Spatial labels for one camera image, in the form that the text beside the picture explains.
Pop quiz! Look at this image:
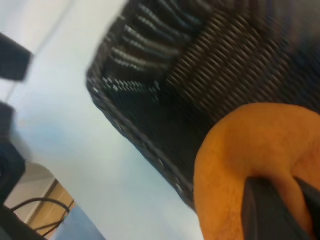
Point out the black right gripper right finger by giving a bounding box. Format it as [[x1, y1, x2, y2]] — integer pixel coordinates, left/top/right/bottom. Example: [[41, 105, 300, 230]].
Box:
[[296, 177, 320, 227]]

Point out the thin black cable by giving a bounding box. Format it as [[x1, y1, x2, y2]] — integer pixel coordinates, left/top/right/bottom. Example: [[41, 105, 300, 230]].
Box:
[[11, 196, 71, 236]]

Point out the dark brown woven basket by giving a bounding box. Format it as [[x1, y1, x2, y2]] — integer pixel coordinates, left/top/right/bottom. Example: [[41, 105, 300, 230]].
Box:
[[85, 0, 320, 212]]

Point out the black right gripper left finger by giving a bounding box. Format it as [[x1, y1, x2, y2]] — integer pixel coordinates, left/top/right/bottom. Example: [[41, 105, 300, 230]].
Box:
[[241, 177, 312, 240]]

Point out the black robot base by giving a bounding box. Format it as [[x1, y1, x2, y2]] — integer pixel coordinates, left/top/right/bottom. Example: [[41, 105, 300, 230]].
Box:
[[0, 206, 37, 240]]

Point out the orange mandarin fruit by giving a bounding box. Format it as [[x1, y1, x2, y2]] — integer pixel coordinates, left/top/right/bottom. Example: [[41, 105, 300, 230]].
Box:
[[194, 103, 320, 240]]

